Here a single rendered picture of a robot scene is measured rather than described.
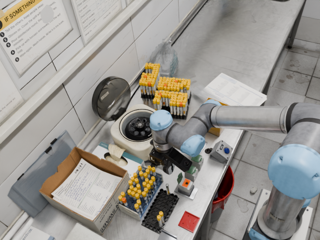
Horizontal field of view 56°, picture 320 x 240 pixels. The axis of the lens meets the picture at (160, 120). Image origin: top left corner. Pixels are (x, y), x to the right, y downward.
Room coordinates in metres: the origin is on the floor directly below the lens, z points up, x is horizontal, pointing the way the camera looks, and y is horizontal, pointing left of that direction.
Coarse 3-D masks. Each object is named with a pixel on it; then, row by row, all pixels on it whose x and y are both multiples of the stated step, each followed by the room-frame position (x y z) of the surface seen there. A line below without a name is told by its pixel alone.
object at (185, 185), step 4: (184, 180) 0.60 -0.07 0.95; (188, 180) 0.60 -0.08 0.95; (180, 184) 0.58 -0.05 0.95; (184, 184) 0.58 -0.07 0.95; (188, 184) 0.58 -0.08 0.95; (192, 184) 0.59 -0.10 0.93; (180, 188) 0.58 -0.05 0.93; (184, 188) 0.57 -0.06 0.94; (188, 188) 0.57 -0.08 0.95; (188, 192) 0.56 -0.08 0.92
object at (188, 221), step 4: (184, 212) 0.49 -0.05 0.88; (188, 212) 0.49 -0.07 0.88; (184, 216) 0.48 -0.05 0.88; (188, 216) 0.47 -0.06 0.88; (192, 216) 0.47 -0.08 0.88; (196, 216) 0.47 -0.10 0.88; (180, 220) 0.46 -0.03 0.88; (184, 220) 0.46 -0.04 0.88; (188, 220) 0.46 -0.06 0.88; (192, 220) 0.45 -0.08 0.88; (196, 220) 0.45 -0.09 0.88; (180, 224) 0.44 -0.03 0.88; (184, 224) 0.44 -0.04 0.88; (188, 224) 0.44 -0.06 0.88; (192, 224) 0.44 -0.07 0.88; (196, 224) 0.43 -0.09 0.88; (184, 228) 0.43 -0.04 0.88; (188, 228) 0.43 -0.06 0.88; (192, 228) 0.42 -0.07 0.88; (192, 232) 0.41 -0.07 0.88
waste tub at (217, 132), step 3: (207, 99) 1.02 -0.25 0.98; (213, 99) 1.01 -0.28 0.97; (204, 102) 1.00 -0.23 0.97; (222, 105) 0.98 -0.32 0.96; (225, 105) 0.97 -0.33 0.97; (228, 105) 0.96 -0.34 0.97; (210, 129) 0.88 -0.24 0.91; (213, 129) 0.87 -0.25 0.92; (216, 129) 0.86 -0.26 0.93; (219, 129) 0.85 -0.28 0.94; (222, 129) 0.88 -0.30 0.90; (210, 132) 0.88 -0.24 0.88; (213, 132) 0.87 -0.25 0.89; (216, 132) 0.86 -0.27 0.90; (219, 132) 0.85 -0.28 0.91; (216, 135) 0.86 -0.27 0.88; (219, 135) 0.85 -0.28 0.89
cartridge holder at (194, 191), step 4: (176, 188) 0.60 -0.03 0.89; (192, 188) 0.58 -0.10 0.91; (196, 188) 0.59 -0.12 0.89; (176, 192) 0.58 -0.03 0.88; (180, 192) 0.57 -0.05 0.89; (184, 192) 0.56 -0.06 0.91; (192, 192) 0.57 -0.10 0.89; (196, 192) 0.57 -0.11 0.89; (184, 196) 0.56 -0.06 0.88; (188, 196) 0.55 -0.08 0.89; (192, 196) 0.55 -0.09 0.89
